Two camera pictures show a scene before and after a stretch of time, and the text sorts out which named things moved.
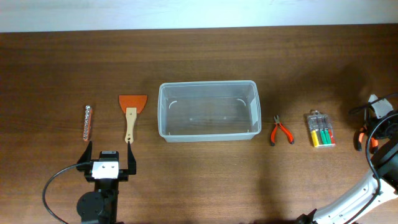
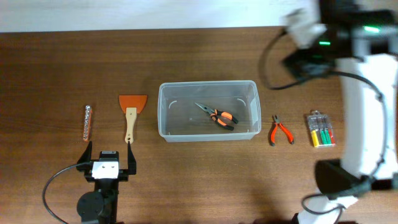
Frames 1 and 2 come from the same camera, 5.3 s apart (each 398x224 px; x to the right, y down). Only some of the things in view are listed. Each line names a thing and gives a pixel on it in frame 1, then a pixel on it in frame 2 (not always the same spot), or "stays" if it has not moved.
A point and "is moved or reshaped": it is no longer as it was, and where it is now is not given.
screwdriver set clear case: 322,132 stays
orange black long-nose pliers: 358,137 is moved or reshaped
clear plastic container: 211,110 stays
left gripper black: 132,166 stays
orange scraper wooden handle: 132,104 stays
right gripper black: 379,132 -> 305,57
